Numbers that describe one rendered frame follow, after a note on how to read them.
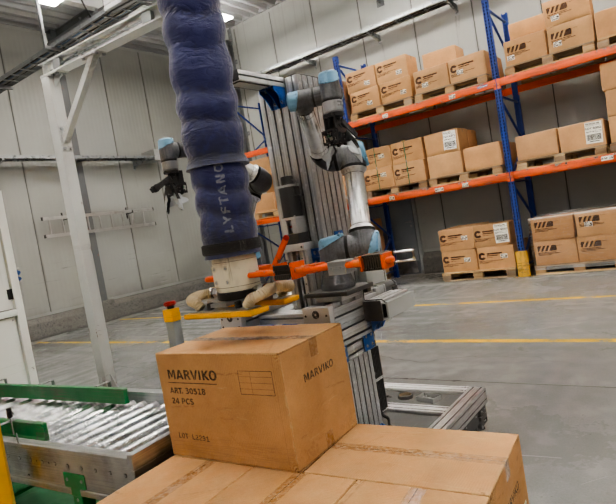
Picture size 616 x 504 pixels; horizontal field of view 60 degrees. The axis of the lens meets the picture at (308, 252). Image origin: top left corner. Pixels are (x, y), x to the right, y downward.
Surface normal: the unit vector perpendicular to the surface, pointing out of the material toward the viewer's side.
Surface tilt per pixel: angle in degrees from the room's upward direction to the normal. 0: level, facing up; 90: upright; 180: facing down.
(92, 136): 90
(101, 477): 90
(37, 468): 90
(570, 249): 90
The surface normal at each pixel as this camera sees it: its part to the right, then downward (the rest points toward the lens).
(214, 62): 0.48, -0.21
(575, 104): -0.59, 0.14
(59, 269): 0.79, -0.11
